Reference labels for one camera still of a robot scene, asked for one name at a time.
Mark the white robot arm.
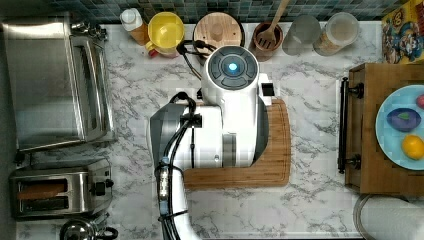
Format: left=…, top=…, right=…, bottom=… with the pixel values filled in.
left=147, top=46, right=271, bottom=240

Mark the stainless steel toaster oven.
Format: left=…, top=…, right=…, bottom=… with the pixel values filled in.
left=2, top=12, right=115, bottom=152

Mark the silver two-slot toaster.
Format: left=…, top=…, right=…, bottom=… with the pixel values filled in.
left=9, top=158, right=114, bottom=220

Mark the bamboo cutting board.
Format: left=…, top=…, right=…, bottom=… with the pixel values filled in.
left=184, top=99, right=291, bottom=190

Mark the black jar with wooden lid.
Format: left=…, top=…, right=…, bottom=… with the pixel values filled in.
left=192, top=12, right=245, bottom=48

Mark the brown ceramic utensil holder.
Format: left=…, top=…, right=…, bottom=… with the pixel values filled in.
left=249, top=22, right=283, bottom=62

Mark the yellow cup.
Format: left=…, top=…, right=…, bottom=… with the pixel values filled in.
left=145, top=12, right=185, bottom=58

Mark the frosted grey plastic cup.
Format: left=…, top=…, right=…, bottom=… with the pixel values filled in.
left=282, top=15, right=321, bottom=56

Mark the white-capped condiment bottle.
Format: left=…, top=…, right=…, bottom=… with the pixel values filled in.
left=120, top=8, right=149, bottom=46

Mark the clear jar with cereal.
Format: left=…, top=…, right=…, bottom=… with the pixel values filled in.
left=313, top=12, right=359, bottom=56

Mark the slice of brown toast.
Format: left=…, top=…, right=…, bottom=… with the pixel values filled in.
left=17, top=183, right=65, bottom=200

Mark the purple toy plum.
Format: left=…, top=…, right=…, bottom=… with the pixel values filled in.
left=386, top=108, right=422, bottom=132

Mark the yellow toy lemon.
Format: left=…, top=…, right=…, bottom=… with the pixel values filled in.
left=401, top=135, right=424, bottom=160

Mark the red toy fruit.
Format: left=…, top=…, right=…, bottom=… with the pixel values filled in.
left=416, top=95, right=424, bottom=109

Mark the yellow cereal box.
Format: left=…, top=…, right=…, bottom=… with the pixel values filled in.
left=382, top=0, right=424, bottom=64

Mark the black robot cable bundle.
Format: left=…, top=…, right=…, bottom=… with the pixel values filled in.
left=154, top=39, right=218, bottom=240

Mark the wooden tray with black handle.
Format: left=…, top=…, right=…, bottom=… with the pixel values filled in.
left=338, top=63, right=423, bottom=196

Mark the steel kettle with black handle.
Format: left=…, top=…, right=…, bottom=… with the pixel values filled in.
left=59, top=213, right=119, bottom=240

